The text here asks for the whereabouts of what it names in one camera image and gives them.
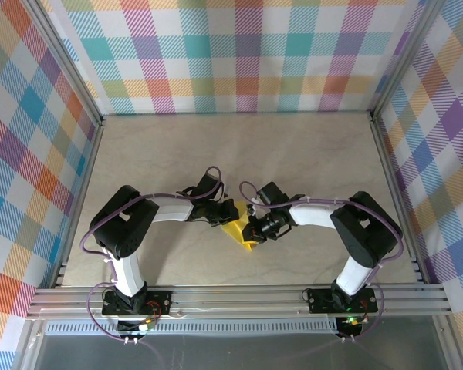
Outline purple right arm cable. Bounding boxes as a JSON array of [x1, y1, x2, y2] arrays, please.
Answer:
[[239, 181, 405, 344]]

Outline aluminium corner post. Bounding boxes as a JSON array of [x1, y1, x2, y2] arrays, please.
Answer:
[[368, 0, 448, 123], [22, 0, 106, 128]]

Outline aluminium right corner post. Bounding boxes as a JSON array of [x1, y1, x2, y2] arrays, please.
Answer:
[[368, 0, 448, 123]]

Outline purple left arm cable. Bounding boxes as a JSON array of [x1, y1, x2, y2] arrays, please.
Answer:
[[79, 165, 224, 344]]

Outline aluminium front rail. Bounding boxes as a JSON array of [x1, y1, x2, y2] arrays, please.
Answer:
[[26, 283, 455, 319]]

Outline aluminium lower frame bar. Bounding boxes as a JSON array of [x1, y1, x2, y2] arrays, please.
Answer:
[[434, 319, 463, 370], [13, 319, 43, 370]]

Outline aluminium back rail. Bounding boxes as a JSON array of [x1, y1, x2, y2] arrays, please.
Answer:
[[100, 109, 373, 119]]

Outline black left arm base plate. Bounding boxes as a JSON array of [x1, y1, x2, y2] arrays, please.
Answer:
[[101, 289, 174, 314]]

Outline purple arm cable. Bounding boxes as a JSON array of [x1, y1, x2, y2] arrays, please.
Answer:
[[239, 181, 405, 344], [79, 165, 224, 344]]

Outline aluminium left corner post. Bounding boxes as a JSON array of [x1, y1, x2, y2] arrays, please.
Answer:
[[22, 0, 106, 128]]

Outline black connector bracket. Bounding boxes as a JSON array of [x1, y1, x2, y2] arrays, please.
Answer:
[[336, 315, 366, 337], [117, 318, 156, 335]]

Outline yellow paper sheet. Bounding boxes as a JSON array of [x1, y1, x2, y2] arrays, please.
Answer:
[[220, 200, 258, 254]]

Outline aluminium right side rail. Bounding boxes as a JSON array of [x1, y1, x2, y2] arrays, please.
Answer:
[[368, 111, 428, 286]]

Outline slotted grey cable duct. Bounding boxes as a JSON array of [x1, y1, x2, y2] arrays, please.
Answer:
[[44, 321, 340, 335]]

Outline grey metal panel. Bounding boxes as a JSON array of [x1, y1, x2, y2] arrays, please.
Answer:
[[22, 333, 448, 370]]

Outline black left connector bracket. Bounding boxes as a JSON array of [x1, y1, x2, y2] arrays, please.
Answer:
[[117, 318, 156, 335]]

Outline aluminium rail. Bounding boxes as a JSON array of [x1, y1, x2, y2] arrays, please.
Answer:
[[100, 109, 373, 119], [48, 117, 107, 290], [26, 283, 455, 319], [368, 111, 428, 286]]

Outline black right connector bracket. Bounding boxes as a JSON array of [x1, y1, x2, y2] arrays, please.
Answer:
[[336, 315, 366, 337]]

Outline aluminium left side rail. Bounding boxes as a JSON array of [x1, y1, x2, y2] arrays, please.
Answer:
[[48, 117, 107, 290]]

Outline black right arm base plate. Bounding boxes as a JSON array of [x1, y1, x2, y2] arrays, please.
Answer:
[[307, 288, 379, 314]]

